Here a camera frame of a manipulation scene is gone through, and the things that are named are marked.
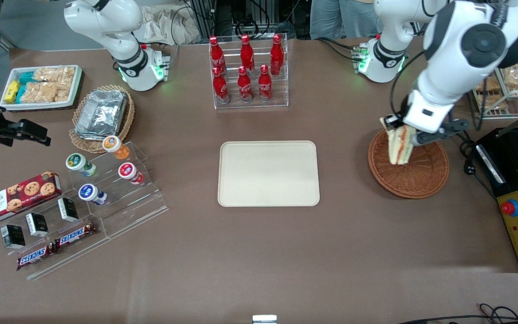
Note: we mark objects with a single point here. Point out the red cola bottle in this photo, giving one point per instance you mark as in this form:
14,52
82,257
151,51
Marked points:
277,53
247,53
216,54
265,84
244,86
221,87

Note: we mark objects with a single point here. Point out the small black carton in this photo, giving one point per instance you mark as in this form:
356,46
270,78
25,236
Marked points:
68,209
13,236
37,224

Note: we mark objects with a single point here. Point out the crumpled beige cloth bag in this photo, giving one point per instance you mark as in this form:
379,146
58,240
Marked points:
164,24

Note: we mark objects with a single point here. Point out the triangular sandwich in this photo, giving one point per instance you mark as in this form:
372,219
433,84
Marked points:
400,146

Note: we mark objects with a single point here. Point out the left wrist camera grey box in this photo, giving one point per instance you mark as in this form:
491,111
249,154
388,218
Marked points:
416,139

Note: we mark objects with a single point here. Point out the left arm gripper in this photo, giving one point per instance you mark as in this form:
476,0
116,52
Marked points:
394,119

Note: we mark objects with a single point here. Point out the white rectangular snack tray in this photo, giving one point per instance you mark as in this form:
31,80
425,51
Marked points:
78,85

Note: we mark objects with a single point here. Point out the yellow snack packet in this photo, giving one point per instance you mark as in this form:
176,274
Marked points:
11,91

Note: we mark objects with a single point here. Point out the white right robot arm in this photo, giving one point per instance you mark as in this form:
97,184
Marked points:
106,27

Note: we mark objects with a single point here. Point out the orange yoghurt bottle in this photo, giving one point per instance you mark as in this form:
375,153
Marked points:
113,144

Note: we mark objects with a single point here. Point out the black machine base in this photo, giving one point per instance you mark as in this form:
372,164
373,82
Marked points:
511,157

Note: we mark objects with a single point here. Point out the red tartan cookie box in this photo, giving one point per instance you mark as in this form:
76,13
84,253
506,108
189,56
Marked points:
16,198

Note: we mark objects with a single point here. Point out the small white block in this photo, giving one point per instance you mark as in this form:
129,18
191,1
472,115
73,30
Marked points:
264,319

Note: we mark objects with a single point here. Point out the clear acrylic stepped stand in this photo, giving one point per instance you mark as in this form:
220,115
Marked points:
74,258
137,207

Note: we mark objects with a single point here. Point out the person in blue jeans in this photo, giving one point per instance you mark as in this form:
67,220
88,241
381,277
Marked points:
340,18

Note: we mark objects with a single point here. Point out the stack of foil containers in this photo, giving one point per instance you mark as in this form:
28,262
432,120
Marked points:
100,114

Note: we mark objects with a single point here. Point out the Snickers chocolate bar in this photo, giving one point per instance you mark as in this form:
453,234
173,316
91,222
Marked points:
36,256
75,235

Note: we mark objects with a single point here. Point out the teal snack packet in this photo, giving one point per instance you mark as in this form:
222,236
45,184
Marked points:
27,78
21,94

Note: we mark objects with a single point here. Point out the clear acrylic bottle rack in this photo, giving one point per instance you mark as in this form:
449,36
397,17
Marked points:
281,92

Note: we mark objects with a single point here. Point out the brown round wicker basket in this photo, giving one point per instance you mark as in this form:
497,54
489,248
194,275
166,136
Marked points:
421,175

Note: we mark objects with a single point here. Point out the red yoghurt bottle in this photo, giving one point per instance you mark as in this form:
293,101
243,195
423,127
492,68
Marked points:
126,171

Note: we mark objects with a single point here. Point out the blue yoghurt bottle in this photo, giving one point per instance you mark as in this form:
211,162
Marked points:
88,192

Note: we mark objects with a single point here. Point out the green yoghurt bottle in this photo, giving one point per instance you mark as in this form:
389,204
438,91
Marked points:
75,162

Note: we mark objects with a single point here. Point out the beige plastic tray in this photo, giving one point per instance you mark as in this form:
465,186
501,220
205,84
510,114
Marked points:
268,173

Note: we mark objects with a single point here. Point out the light tan wicker basket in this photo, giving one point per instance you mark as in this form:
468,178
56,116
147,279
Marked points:
83,145

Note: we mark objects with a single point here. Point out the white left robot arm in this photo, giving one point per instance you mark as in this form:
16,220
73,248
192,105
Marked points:
466,54

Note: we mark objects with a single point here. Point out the metal equipment frame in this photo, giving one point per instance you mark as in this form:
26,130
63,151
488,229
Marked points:
205,13

